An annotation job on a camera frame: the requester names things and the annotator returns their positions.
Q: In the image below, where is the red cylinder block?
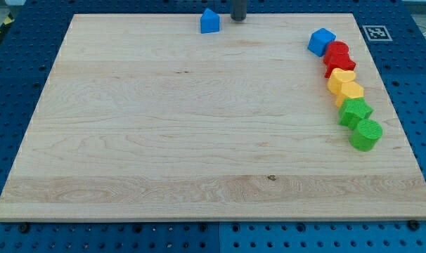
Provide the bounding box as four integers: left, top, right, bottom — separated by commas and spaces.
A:
323, 41, 349, 65

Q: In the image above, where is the blue triangular prism block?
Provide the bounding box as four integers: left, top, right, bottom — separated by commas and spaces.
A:
200, 8, 221, 34

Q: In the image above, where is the light wooden board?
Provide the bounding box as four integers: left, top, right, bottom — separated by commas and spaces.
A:
0, 13, 426, 222

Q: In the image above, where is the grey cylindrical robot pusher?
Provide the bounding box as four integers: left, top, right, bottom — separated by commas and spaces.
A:
230, 0, 247, 22

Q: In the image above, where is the green star block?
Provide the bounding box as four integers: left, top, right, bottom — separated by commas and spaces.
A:
338, 98, 373, 130

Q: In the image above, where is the white fiducial marker tag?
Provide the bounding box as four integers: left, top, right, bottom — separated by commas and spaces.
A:
362, 25, 392, 41

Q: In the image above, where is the yellow heart block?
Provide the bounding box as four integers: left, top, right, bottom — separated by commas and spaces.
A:
327, 68, 356, 95

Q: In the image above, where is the blue cube block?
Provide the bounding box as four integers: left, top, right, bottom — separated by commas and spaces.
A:
307, 28, 336, 57

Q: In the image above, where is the yellow hexagon block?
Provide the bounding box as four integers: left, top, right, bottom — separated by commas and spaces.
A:
335, 82, 364, 108

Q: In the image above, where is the black bolt front left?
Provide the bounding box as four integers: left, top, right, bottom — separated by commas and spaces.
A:
18, 222, 30, 233

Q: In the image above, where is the red star block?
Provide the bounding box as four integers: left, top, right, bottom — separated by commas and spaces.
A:
325, 53, 356, 78

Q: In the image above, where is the black bolt front right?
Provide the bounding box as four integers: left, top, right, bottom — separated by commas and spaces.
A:
407, 220, 420, 231

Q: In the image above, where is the black bolt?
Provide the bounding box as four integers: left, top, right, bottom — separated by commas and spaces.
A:
407, 220, 420, 231
18, 222, 30, 233

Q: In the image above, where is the green cylinder block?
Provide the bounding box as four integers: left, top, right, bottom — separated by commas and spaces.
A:
349, 119, 383, 152

